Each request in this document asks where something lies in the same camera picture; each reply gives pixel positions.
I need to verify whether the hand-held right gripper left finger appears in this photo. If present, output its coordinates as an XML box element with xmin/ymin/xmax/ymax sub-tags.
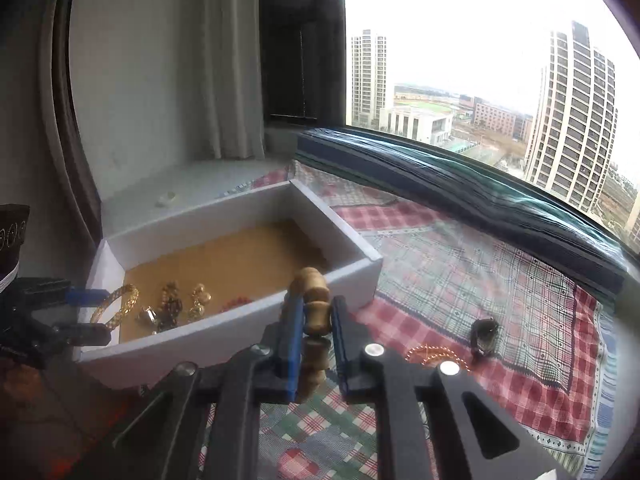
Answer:
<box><xmin>75</xmin><ymin>296</ymin><xmax>306</xmax><ymax>480</ymax></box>

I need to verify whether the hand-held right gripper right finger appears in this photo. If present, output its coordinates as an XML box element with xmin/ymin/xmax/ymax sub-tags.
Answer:
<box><xmin>330</xmin><ymin>296</ymin><xmax>576</xmax><ymax>480</ymax></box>

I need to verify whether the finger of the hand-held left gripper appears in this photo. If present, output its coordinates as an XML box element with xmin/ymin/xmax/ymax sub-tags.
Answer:
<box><xmin>50</xmin><ymin>322</ymin><xmax>112</xmax><ymax>347</ymax></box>
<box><xmin>65</xmin><ymin>287</ymin><xmax>112</xmax><ymax>307</ymax></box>

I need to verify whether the large wooden bead bracelet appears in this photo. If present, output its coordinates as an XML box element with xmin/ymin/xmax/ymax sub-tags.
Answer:
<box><xmin>282</xmin><ymin>266</ymin><xmax>333</xmax><ymax>403</ymax></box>

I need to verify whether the gold twisted bangle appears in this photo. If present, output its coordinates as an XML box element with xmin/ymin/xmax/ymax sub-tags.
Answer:
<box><xmin>90</xmin><ymin>283</ymin><xmax>140</xmax><ymax>332</ymax></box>

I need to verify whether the white jewelry box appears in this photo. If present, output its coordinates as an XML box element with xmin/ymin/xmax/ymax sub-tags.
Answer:
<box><xmin>74</xmin><ymin>178</ymin><xmax>384</xmax><ymax>392</ymax></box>

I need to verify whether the gold bead trinket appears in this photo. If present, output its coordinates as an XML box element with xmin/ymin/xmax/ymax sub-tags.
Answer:
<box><xmin>187</xmin><ymin>283</ymin><xmax>212</xmax><ymax>320</ymax></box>

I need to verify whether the patchwork heart quilt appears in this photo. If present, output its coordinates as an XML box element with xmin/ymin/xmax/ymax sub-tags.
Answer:
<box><xmin>197</xmin><ymin>160</ymin><xmax>616</xmax><ymax>480</ymax></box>

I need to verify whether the green folded blanket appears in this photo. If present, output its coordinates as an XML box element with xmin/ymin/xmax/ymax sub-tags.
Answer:
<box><xmin>295</xmin><ymin>127</ymin><xmax>628</xmax><ymax>306</ymax></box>

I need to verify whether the low white building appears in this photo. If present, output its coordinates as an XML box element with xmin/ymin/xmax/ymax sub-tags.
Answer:
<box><xmin>379</xmin><ymin>105</ymin><xmax>455</xmax><ymax>146</ymax></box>

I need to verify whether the slim high-rise building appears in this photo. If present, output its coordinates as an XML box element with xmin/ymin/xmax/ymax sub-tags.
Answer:
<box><xmin>350</xmin><ymin>30</ymin><xmax>388</xmax><ymax>128</ymax></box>

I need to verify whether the white curtain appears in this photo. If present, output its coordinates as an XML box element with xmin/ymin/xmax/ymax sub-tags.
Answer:
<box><xmin>200</xmin><ymin>0</ymin><xmax>266</xmax><ymax>161</ymax></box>

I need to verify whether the blue striped sheet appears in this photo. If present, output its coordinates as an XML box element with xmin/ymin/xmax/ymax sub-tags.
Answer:
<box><xmin>592</xmin><ymin>305</ymin><xmax>640</xmax><ymax>480</ymax></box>

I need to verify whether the dark window screen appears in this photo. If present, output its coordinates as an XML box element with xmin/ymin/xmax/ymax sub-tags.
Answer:
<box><xmin>257</xmin><ymin>0</ymin><xmax>347</xmax><ymax>126</ymax></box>

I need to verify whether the wide high-rise building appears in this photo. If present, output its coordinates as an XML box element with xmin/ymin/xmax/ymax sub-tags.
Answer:
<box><xmin>522</xmin><ymin>21</ymin><xmax>618</xmax><ymax>216</ymax></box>

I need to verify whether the gold small bead necklace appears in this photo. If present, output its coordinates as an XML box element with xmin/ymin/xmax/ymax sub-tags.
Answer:
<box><xmin>404</xmin><ymin>343</ymin><xmax>471</xmax><ymax>373</ymax></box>

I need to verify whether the dark wooden frame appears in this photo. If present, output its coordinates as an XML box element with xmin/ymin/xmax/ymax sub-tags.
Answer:
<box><xmin>40</xmin><ymin>0</ymin><xmax>103</xmax><ymax>246</ymax></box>

